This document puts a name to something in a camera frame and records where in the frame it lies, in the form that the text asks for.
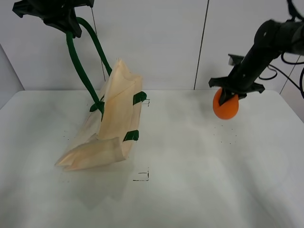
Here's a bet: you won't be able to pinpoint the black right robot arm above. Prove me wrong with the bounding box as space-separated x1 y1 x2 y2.
209 20 304 105

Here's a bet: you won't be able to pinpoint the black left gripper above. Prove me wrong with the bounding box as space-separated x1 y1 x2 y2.
12 0 95 38

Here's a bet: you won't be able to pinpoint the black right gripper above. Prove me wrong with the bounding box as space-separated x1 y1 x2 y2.
209 64 265 106

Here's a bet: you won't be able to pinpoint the white linen bag green handles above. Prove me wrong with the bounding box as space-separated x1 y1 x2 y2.
56 17 147 171

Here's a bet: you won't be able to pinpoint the black cable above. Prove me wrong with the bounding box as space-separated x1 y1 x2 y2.
258 0 304 99

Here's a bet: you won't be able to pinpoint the orange fruit with stem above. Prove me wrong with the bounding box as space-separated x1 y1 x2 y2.
213 88 239 120

